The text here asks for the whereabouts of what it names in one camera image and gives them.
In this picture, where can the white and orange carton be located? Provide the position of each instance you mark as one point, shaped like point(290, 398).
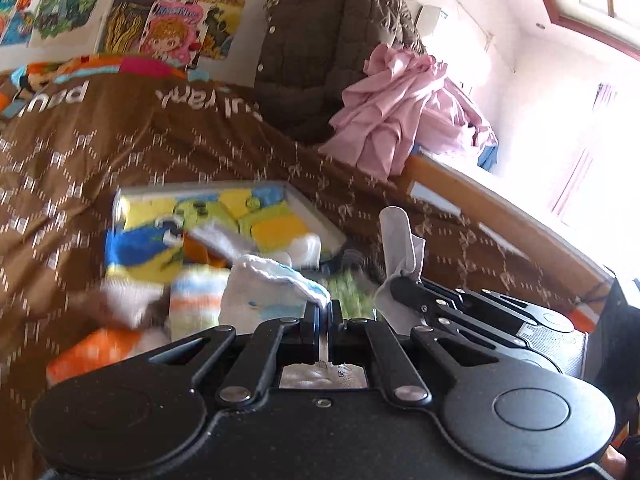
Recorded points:
point(90, 355)

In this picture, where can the blue and yellow sock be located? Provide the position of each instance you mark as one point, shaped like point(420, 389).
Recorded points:
point(140, 255)

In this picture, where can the grey cartoon print tin box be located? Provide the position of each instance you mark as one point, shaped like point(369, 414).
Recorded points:
point(280, 210)

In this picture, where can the white orange blue striped sock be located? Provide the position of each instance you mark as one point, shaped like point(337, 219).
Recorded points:
point(197, 300)

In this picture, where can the brown wooden frame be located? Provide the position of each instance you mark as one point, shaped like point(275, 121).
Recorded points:
point(585, 15)

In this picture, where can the bag of green beads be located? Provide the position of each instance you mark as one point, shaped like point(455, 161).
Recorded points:
point(350, 295)

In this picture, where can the white sock with blue trim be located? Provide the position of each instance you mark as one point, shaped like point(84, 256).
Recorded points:
point(260, 290)

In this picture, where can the plain white sock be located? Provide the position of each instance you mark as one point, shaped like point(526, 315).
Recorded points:
point(400, 245)

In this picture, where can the pink curtain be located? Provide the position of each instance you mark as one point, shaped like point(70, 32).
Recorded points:
point(582, 155)

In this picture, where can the wooden bed frame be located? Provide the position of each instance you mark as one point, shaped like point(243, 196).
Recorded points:
point(500, 210)

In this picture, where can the brown printed blanket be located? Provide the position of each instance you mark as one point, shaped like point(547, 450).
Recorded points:
point(75, 160)

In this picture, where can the brown quilted jacket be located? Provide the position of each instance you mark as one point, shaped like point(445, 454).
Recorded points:
point(320, 55)

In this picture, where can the group of colourful wall drawings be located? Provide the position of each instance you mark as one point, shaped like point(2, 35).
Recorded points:
point(150, 15)

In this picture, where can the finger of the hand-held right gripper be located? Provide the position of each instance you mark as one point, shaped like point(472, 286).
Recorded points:
point(480, 300)
point(410, 305)

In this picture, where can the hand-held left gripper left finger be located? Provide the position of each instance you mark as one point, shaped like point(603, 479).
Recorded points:
point(312, 325)

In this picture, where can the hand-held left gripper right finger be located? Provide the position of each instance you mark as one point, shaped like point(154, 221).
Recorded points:
point(336, 325)

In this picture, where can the light blue cloth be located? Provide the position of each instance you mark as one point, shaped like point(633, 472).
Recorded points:
point(487, 156)

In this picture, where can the pink cloth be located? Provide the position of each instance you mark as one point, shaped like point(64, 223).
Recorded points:
point(400, 110)

